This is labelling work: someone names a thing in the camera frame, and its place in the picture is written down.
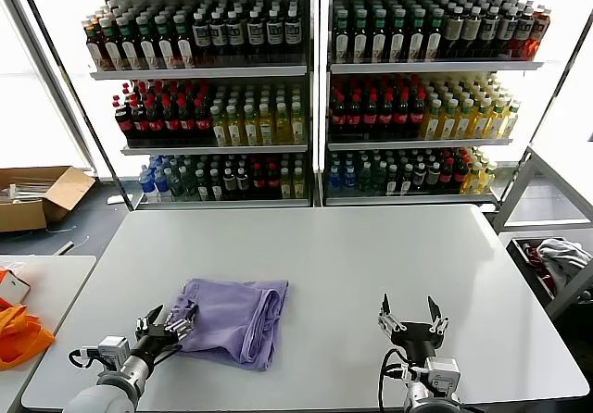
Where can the black storage bin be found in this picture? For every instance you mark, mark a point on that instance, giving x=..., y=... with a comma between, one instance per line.
x=528, y=269

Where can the yellow juice bottle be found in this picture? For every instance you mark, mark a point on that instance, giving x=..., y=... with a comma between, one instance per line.
x=434, y=125
x=496, y=123
x=511, y=122
x=481, y=123
x=473, y=180
x=282, y=128
x=299, y=185
x=286, y=186
x=266, y=129
x=465, y=124
x=219, y=130
x=450, y=124
x=235, y=130
x=487, y=178
x=250, y=129
x=298, y=128

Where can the short grey bar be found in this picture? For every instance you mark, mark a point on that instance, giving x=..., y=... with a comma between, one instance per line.
x=66, y=247

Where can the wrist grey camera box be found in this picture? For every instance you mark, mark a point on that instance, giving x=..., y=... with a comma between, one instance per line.
x=444, y=373
x=113, y=350

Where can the grey metal shelf unit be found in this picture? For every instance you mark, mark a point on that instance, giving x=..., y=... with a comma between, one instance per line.
x=435, y=66
x=198, y=73

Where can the purple t-shirt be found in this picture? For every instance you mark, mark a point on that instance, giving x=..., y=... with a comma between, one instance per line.
x=231, y=311

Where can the grey metal frame cart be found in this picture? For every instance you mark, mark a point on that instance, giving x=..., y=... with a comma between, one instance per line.
x=512, y=190

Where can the red cap cola bottle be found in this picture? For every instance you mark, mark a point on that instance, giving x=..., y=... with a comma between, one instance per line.
x=171, y=123
x=370, y=116
x=461, y=174
x=402, y=116
x=355, y=116
x=139, y=123
x=272, y=183
x=447, y=174
x=123, y=123
x=339, y=116
x=203, y=123
x=418, y=115
x=387, y=116
x=257, y=183

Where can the orange fabric bag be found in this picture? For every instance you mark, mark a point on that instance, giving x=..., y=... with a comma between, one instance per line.
x=18, y=334

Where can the green cap tea bottle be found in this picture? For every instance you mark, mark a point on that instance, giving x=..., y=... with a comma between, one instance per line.
x=379, y=37
x=416, y=37
x=129, y=46
x=111, y=47
x=166, y=45
x=184, y=45
x=398, y=37
x=434, y=37
x=343, y=37
x=361, y=37
x=147, y=46

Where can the small white flat object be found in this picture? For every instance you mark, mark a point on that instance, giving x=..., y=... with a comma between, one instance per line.
x=115, y=199

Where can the left wrist grey camera box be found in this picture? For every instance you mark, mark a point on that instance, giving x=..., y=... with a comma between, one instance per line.
x=113, y=350

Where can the green tinted bottle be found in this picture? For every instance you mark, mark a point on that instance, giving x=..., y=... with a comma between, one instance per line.
x=379, y=178
x=176, y=185
x=189, y=185
x=365, y=178

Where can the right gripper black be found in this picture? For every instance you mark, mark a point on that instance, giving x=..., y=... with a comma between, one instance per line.
x=419, y=339

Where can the dark bottle grey label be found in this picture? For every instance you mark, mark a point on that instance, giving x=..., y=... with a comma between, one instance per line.
x=455, y=30
x=472, y=29

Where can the black round knob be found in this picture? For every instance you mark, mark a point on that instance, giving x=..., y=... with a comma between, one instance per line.
x=586, y=296

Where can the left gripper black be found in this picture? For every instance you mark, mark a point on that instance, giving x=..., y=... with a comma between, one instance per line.
x=155, y=341

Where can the right wrist grey camera box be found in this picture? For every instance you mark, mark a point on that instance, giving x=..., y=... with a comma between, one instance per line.
x=444, y=373

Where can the blue water bottle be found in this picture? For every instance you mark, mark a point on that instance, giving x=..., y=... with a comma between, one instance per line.
x=146, y=185
x=334, y=178
x=161, y=185
x=349, y=178

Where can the dark bottle navy label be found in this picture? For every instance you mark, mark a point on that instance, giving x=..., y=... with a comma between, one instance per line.
x=490, y=28
x=236, y=32
x=218, y=32
x=525, y=28
x=201, y=33
x=292, y=30
x=255, y=31
x=508, y=28
x=274, y=31

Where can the dark window frame post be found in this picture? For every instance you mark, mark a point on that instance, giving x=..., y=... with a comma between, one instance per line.
x=558, y=83
x=73, y=79

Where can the red garment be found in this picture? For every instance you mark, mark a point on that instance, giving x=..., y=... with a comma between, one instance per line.
x=533, y=256

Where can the small white orange box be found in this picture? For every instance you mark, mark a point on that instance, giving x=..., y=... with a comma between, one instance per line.
x=15, y=288

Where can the grey white garment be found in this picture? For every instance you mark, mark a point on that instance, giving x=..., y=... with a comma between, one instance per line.
x=563, y=257

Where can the reddish tea bottle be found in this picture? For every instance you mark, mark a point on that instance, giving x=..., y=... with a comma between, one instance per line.
x=94, y=47

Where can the dark bottle white cap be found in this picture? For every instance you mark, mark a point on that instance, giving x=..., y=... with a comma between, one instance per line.
x=202, y=186
x=407, y=180
x=393, y=181
x=216, y=186
x=243, y=183
x=230, y=183
x=420, y=176
x=433, y=175

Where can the red drink bottle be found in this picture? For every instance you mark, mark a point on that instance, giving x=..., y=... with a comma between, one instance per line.
x=541, y=30

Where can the open cardboard box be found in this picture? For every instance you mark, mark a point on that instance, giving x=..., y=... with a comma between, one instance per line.
x=64, y=191

